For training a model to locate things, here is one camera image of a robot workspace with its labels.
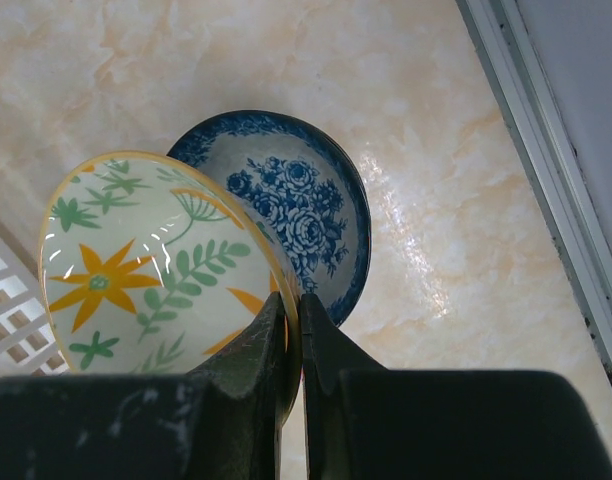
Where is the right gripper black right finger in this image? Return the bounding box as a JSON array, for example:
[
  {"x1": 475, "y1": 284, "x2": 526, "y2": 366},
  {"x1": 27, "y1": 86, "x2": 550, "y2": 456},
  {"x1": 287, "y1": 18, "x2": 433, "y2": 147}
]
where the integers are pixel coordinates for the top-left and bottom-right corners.
[{"x1": 299, "y1": 294, "x2": 612, "y2": 479}]

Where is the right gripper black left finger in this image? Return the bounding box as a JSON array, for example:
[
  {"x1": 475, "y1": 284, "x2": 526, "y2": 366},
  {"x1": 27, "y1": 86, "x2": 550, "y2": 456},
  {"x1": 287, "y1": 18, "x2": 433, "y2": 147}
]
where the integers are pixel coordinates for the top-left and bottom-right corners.
[{"x1": 0, "y1": 294, "x2": 285, "y2": 479}]

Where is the green orange floral bowl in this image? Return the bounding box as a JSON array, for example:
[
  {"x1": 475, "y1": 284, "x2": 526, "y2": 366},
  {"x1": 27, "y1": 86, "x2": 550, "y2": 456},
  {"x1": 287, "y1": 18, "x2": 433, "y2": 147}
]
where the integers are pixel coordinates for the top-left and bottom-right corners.
[{"x1": 38, "y1": 151, "x2": 300, "y2": 411}]

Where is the white plastic dish rack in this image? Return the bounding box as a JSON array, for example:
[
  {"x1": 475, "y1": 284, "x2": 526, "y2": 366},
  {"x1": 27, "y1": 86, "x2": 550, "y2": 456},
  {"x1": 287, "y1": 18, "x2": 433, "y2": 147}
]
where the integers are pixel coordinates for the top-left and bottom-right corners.
[{"x1": 0, "y1": 236, "x2": 69, "y2": 378}]

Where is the blue white patterned bowl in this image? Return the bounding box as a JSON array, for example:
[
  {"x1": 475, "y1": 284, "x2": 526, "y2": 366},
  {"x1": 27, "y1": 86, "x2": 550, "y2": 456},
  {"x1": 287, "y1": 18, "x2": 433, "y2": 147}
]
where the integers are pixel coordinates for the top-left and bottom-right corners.
[{"x1": 168, "y1": 110, "x2": 371, "y2": 325}]

